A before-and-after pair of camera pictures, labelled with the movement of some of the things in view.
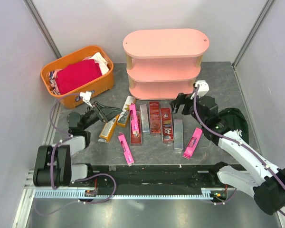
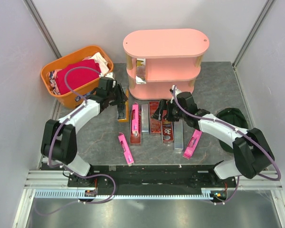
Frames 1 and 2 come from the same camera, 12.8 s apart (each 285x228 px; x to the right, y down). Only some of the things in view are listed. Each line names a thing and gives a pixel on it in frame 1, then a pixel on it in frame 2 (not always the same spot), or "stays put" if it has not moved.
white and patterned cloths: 99,56 stays put
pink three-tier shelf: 163,64 stays put
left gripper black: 110,112 -> 122,98
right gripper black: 182,99 -> 163,105
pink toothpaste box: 126,148 stays put
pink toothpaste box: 134,118 stays put
